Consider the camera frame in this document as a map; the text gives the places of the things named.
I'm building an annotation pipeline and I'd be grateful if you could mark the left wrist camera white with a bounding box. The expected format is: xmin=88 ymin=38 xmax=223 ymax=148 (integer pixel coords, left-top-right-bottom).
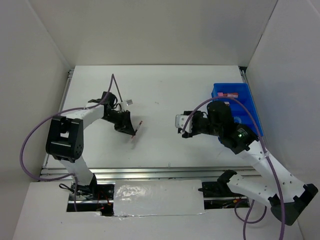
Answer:
xmin=119 ymin=99 xmax=133 ymax=111

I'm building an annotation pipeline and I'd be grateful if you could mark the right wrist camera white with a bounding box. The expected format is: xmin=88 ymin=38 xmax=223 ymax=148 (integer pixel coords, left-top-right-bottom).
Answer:
xmin=175 ymin=114 xmax=193 ymax=134

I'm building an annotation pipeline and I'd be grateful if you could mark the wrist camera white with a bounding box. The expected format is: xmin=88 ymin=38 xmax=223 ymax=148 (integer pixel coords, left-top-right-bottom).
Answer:
xmin=119 ymin=99 xmax=133 ymax=111
xmin=175 ymin=114 xmax=193 ymax=134

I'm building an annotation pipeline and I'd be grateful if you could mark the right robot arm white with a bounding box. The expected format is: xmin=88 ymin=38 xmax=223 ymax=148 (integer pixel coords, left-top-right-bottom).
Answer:
xmin=175 ymin=100 xmax=319 ymax=226

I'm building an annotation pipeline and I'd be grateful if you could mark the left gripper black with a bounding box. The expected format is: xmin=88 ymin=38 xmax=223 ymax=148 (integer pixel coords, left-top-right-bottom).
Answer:
xmin=102 ymin=109 xmax=136 ymax=136

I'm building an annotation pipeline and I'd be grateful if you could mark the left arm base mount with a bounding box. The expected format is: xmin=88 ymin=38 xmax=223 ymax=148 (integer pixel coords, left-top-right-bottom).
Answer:
xmin=59 ymin=179 xmax=116 ymax=216

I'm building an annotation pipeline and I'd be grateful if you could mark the red pen refill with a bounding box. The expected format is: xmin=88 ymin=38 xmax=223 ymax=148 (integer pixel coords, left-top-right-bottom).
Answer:
xmin=130 ymin=120 xmax=143 ymax=142

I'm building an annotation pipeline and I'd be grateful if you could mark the blue compartment tray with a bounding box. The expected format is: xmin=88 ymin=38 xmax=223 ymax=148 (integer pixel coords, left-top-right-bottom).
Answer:
xmin=211 ymin=83 xmax=264 ymax=136

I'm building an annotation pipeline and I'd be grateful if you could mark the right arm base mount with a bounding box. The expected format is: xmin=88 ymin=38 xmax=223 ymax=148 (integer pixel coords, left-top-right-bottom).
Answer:
xmin=198 ymin=181 xmax=250 ymax=210

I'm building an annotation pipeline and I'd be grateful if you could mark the white foil sheet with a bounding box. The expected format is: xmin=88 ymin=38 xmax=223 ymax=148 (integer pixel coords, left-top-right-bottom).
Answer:
xmin=113 ymin=179 xmax=205 ymax=217

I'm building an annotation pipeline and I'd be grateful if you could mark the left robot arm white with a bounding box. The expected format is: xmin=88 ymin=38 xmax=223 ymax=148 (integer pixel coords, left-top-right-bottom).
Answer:
xmin=45 ymin=91 xmax=136 ymax=200

